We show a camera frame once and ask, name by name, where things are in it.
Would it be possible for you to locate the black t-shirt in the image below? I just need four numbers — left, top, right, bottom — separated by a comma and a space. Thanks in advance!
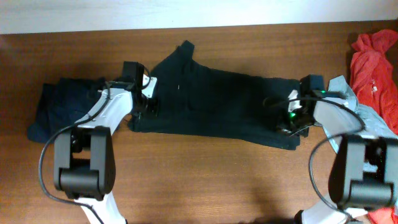
128, 40, 300, 150

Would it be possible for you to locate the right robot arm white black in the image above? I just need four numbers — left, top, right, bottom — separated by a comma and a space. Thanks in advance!
275, 75, 397, 223

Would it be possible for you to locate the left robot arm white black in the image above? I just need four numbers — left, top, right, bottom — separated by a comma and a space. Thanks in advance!
53, 62, 157, 223

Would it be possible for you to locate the light blue grey garment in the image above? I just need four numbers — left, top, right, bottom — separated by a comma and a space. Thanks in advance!
313, 76, 397, 139

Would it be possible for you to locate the folded navy blue garment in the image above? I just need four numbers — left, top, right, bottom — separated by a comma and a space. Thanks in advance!
27, 78, 105, 143

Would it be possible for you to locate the red t-shirt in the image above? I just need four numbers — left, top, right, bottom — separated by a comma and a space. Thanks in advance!
349, 29, 398, 224

